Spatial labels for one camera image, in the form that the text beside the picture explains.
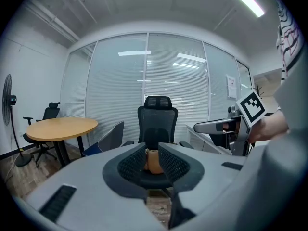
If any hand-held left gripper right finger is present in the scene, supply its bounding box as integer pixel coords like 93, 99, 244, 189
157, 142, 263, 231

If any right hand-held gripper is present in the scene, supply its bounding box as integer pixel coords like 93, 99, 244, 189
193, 89, 267, 156

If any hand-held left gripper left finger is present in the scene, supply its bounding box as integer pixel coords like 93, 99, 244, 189
16, 143, 167, 231

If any brown leather handbag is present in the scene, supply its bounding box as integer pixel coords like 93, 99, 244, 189
143, 149, 165, 175

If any person's right forearm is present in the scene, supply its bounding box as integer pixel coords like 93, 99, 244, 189
250, 111, 289, 144

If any grey-backed blue chair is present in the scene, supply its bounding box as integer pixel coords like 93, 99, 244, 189
81, 120, 125, 158

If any paper notice on glass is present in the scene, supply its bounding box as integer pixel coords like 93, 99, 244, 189
225, 74, 238, 100

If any black mesh office chair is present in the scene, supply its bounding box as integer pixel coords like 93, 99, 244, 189
121, 95, 195, 199

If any round wooden table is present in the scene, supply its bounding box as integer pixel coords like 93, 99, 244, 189
26, 117, 99, 168

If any black office chair with headrest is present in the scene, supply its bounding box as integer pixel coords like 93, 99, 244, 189
23, 102, 61, 168

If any striped white shirt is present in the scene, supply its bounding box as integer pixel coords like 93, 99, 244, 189
275, 0, 304, 81

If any long ceiling light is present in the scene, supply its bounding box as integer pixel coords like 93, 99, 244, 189
218, 0, 265, 18

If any black standing fan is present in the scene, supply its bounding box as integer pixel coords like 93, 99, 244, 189
2, 73, 33, 167

